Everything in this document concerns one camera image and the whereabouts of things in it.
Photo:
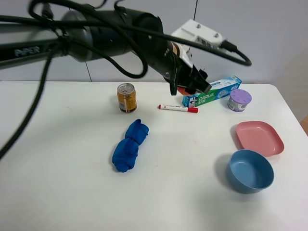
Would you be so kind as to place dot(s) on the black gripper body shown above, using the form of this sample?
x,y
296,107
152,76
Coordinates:
x,y
163,60

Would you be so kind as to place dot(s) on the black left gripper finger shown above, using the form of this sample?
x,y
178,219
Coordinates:
x,y
196,82

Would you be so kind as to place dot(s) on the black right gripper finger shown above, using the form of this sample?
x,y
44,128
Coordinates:
x,y
173,82

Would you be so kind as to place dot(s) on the rainbow speckled squishy ball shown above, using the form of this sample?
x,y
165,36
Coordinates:
x,y
184,92

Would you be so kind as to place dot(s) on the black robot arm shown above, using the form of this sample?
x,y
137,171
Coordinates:
x,y
85,39

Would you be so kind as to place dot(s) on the Darlie toothpaste box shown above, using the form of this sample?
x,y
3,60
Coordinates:
x,y
219,89

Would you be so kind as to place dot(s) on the red white marker pen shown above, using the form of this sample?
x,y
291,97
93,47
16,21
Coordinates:
x,y
178,108

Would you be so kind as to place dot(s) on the purple lidded small tub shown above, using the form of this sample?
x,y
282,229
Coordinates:
x,y
238,100

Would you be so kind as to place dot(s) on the gold drink can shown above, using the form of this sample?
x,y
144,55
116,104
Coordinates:
x,y
126,95

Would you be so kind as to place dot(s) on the pink square plate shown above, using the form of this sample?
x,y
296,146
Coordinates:
x,y
260,137

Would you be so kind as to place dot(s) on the crumpled blue cloth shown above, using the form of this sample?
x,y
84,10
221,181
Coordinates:
x,y
126,152

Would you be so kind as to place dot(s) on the blue plastic bowl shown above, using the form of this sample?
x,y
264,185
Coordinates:
x,y
249,172

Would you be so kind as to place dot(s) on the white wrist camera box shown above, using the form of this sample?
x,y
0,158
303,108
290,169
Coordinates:
x,y
196,32

